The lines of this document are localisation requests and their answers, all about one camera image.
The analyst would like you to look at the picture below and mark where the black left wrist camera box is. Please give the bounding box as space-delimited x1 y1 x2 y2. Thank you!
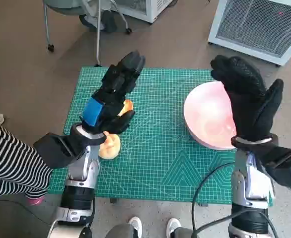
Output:
33 133 86 169

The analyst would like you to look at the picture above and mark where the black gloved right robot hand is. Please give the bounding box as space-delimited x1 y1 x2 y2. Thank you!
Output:
210 55 285 140

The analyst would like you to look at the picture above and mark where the grey metal pole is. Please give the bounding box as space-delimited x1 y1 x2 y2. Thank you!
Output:
95 0 102 67

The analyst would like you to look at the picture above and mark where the grey wheeled chair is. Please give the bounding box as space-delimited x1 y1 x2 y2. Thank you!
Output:
42 0 133 53

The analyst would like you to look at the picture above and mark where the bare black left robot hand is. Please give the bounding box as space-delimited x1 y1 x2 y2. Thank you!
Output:
79 51 146 135

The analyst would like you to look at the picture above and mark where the round toy bread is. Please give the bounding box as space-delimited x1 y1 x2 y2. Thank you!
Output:
97 131 122 159

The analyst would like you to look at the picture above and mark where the large white mesh cabinet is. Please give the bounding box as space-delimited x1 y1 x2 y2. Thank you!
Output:
207 0 291 66

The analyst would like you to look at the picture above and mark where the rectangular toy bread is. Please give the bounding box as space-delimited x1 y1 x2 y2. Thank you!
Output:
118 99 134 116

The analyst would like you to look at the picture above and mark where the green cutting mat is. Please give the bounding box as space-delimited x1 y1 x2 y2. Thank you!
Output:
47 65 274 206

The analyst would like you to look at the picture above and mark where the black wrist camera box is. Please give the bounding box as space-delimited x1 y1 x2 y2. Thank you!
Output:
33 133 86 169
257 146 291 191

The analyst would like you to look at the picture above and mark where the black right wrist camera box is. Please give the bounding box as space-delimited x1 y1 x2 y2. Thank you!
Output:
257 146 291 191

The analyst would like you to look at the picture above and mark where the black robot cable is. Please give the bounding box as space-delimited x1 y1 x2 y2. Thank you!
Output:
191 162 237 238

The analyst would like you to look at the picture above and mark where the small white mesh cabinet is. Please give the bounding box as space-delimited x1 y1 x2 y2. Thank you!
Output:
110 0 178 24

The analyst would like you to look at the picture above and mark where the pink bowl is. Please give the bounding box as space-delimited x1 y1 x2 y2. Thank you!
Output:
183 81 237 150

